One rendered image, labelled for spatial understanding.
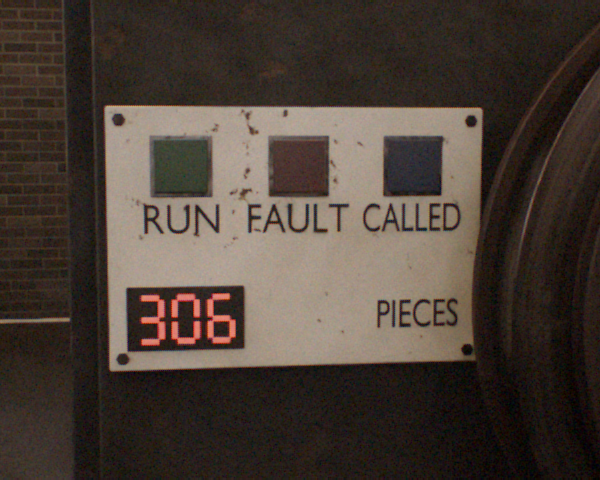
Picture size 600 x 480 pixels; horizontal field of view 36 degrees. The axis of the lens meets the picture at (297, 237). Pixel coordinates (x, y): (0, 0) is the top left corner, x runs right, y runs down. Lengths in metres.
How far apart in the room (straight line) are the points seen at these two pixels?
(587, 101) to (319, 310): 0.23
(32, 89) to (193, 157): 6.08
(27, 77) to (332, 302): 6.11
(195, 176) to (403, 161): 0.14
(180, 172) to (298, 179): 0.08
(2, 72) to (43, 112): 0.38
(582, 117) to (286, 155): 0.20
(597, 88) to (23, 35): 6.28
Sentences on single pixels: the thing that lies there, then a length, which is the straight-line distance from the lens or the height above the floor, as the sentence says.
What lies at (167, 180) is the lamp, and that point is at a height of 1.19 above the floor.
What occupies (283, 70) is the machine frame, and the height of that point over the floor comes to 1.27.
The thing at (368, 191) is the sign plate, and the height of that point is 1.18.
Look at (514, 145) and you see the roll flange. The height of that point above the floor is 1.21.
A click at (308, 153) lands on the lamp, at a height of 1.21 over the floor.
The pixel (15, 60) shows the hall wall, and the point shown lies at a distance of 6.72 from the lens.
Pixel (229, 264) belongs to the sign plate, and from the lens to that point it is 0.63.
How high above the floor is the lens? 1.21
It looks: 5 degrees down
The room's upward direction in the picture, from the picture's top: straight up
